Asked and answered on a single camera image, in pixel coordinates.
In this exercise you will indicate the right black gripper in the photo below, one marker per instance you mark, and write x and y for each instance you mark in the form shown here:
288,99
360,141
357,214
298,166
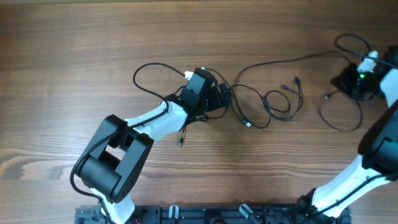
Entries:
342,82

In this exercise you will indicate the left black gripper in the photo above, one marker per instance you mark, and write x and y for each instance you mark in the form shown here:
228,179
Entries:
216,101

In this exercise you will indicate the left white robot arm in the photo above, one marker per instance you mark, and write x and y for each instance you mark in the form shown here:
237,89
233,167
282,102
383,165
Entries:
112,161

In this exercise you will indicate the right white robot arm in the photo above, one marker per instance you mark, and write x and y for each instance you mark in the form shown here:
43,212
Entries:
376,163

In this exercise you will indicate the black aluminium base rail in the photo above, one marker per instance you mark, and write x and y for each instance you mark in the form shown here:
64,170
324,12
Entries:
154,214

